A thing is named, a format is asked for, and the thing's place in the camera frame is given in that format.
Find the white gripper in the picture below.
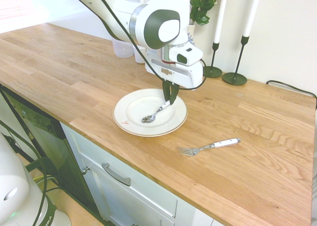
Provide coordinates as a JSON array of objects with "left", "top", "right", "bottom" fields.
[{"left": 144, "top": 47, "right": 205, "bottom": 106}]

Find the white-handled metal spoon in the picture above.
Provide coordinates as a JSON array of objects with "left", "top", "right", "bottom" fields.
[{"left": 141, "top": 100, "right": 171, "bottom": 124}]

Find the white gold-rimmed plate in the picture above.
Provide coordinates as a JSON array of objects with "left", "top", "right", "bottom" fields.
[{"left": 112, "top": 88, "right": 188, "bottom": 138}]

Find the small clear plastic container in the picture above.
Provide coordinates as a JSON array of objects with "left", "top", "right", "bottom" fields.
[{"left": 133, "top": 46, "right": 147, "bottom": 64}]

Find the short black candle holder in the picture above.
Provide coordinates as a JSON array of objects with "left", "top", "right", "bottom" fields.
[{"left": 203, "top": 41, "right": 223, "bottom": 78}]

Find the white blue-patterned vase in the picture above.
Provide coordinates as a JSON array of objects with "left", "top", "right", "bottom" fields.
[{"left": 186, "top": 24, "right": 197, "bottom": 48}]

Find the large clear plastic container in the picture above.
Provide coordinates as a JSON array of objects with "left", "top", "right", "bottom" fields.
[{"left": 112, "top": 37, "right": 135, "bottom": 58}]

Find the tall black candle holder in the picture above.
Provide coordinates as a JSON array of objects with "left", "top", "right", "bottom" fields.
[{"left": 221, "top": 35, "right": 248, "bottom": 86}]

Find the white taper candle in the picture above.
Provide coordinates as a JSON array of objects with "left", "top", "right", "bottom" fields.
[
  {"left": 242, "top": 0, "right": 263, "bottom": 38},
  {"left": 213, "top": 0, "right": 230, "bottom": 44}
]

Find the red rose with leaves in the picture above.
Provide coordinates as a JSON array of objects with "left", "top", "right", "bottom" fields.
[{"left": 189, "top": 0, "right": 225, "bottom": 27}]

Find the white kitchen cabinet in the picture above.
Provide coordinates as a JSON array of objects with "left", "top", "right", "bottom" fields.
[{"left": 59, "top": 121, "right": 223, "bottom": 226}]

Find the black dishwasher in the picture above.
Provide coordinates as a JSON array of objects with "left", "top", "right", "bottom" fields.
[{"left": 0, "top": 84, "right": 104, "bottom": 221}]

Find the white-handled metal fork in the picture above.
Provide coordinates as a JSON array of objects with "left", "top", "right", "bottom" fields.
[{"left": 176, "top": 137, "right": 242, "bottom": 158}]

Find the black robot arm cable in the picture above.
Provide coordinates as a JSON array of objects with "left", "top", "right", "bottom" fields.
[{"left": 90, "top": 0, "right": 208, "bottom": 91}]

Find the silver drawer handle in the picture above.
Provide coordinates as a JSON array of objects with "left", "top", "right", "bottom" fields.
[{"left": 101, "top": 163, "right": 132, "bottom": 187}]

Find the black power cable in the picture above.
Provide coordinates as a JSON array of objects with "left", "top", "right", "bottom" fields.
[{"left": 265, "top": 80, "right": 317, "bottom": 111}]

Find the black floor cable bundle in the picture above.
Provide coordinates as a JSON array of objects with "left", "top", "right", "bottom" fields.
[{"left": 0, "top": 84, "right": 61, "bottom": 226}]

